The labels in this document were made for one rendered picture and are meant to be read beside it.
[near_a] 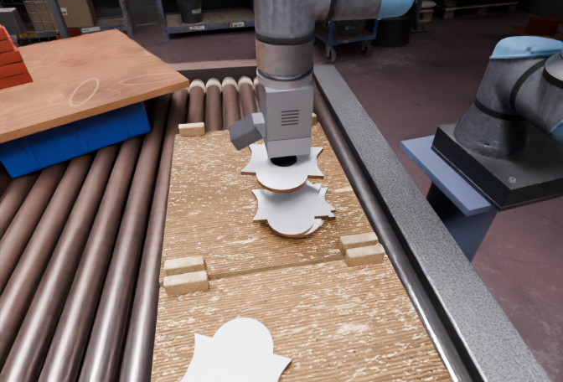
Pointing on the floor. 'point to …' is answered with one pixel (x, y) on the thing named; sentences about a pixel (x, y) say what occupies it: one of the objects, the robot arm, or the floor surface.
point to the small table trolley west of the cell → (343, 39)
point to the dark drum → (396, 38)
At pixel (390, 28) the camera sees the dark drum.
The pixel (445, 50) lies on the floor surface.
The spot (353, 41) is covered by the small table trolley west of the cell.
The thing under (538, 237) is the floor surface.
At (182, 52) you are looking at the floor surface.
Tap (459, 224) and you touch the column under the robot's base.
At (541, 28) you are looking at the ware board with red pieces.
